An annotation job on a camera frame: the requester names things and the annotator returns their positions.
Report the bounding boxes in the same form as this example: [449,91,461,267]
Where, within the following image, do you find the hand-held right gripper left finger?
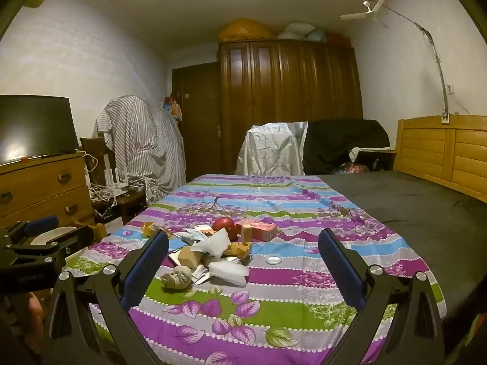
[44,230,170,365]

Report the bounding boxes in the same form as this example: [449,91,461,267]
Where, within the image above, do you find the grey mattress cover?
[317,170,487,365]

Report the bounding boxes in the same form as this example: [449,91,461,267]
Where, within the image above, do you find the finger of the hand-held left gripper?
[5,226,94,259]
[0,216,58,244]

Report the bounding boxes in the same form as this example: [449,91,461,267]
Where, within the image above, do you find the brown wooden wardrobe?
[218,40,364,176]

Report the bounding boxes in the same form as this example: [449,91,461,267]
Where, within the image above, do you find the dark wooden chair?
[79,137,147,222]

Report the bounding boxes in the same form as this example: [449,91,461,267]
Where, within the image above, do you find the pink plastic bag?
[342,162,368,176]

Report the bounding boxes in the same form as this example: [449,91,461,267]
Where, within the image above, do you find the white pillows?
[277,23,328,43]

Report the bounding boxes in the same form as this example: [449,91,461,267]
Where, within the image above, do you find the person's left forearm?
[27,293,47,350]

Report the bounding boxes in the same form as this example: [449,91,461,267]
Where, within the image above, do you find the white foam sheet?
[190,228,233,257]
[207,260,251,286]

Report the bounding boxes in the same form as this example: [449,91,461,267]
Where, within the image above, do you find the white cloth cover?
[236,122,309,176]

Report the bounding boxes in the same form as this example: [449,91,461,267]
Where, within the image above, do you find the wooden drawer dresser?
[0,151,96,232]

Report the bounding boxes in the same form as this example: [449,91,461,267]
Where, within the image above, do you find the brown cardboard block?
[177,246,203,269]

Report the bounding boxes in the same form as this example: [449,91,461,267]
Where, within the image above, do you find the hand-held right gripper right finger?
[317,228,446,365]

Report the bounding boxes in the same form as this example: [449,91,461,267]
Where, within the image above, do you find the red apple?
[212,217,236,233]

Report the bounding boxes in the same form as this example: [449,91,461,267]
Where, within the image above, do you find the dark wooden door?
[172,62,222,182]

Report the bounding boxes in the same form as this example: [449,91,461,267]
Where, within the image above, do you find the pink carton box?
[235,220,278,242]

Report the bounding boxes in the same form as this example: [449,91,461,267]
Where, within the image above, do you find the white cables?
[81,149,147,218]

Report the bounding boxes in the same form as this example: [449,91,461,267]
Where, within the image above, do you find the thin metal pole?
[349,0,450,123]

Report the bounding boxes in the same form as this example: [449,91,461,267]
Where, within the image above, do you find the colourful hanging bags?
[162,93,184,123]

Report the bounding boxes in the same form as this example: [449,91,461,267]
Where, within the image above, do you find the yellow snack wrapper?
[224,241,254,260]

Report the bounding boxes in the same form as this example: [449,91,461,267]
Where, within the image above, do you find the silver foil packet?
[191,266,211,284]

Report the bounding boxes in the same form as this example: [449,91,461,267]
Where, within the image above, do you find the paper towel ball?
[160,265,193,293]

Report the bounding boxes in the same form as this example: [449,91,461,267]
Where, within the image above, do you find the grey striped cloth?
[95,95,187,207]

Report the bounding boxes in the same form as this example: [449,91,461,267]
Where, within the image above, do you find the white plastic bucket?
[30,227,79,246]

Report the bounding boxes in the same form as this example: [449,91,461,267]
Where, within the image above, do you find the white routers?
[102,155,131,195]

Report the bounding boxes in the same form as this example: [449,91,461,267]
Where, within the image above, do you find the dark bedside cabinet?
[350,147,397,172]

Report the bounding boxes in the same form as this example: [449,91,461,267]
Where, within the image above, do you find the black cloth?
[302,119,391,176]

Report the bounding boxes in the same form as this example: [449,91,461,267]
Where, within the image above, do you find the orange bag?
[219,18,279,42]

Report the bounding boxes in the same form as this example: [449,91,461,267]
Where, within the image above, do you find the wooden bed headboard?
[393,116,487,203]

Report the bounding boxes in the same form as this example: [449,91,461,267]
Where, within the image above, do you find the striped floral bed sheet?
[66,174,447,365]

